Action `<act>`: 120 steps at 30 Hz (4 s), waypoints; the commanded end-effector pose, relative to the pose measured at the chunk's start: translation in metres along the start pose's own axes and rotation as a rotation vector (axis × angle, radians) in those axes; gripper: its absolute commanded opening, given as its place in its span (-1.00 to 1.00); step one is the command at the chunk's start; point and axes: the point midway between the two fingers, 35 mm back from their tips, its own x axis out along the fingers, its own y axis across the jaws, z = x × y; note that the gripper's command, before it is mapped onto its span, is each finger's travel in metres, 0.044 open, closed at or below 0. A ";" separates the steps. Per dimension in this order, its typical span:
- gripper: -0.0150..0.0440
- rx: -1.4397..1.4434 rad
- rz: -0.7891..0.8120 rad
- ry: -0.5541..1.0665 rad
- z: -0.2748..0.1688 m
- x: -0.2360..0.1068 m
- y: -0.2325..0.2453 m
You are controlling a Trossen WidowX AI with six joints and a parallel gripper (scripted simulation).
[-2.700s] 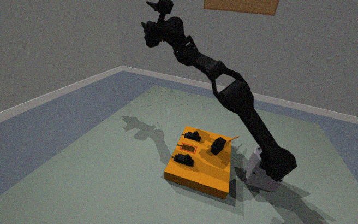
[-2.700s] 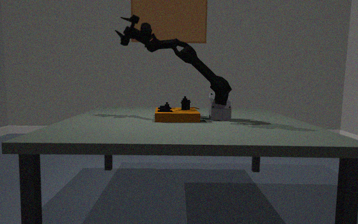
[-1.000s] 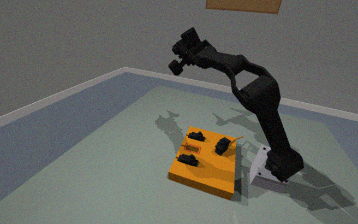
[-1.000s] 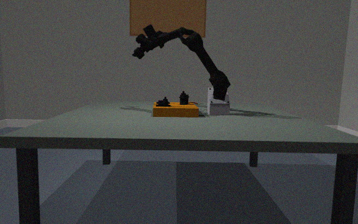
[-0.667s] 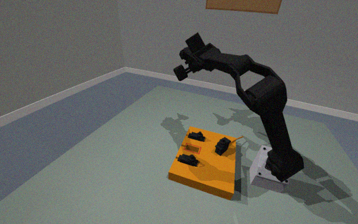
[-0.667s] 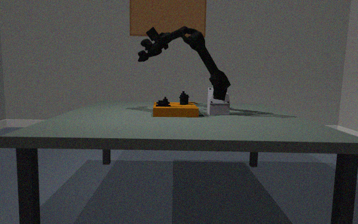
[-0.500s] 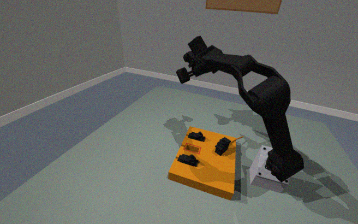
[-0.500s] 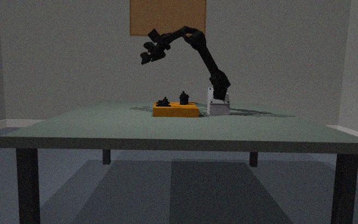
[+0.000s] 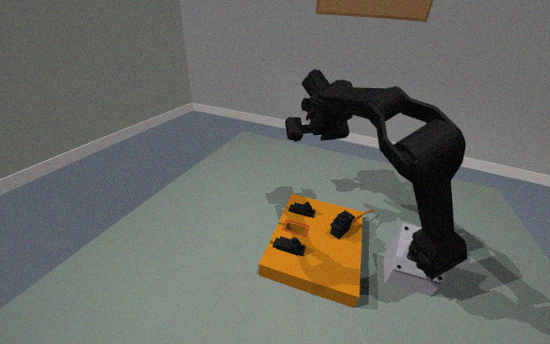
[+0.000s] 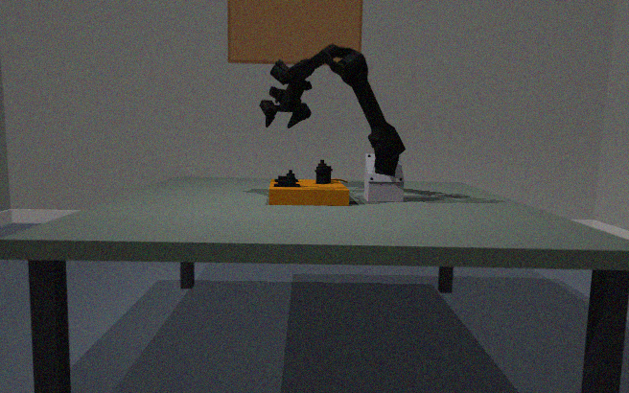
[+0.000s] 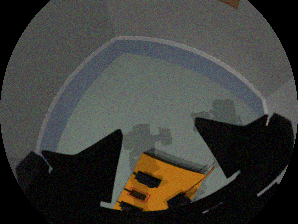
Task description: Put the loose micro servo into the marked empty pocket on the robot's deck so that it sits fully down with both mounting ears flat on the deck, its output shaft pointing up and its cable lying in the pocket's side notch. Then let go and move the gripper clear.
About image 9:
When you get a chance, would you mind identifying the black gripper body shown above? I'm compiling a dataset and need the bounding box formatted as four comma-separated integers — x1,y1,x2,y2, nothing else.
285,108,350,140

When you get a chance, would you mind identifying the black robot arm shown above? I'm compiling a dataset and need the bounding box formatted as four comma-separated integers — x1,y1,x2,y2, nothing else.
301,69,467,279

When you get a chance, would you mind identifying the orange flat rectangular deck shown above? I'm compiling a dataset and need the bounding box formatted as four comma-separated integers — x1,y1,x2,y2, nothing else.
258,194,363,308

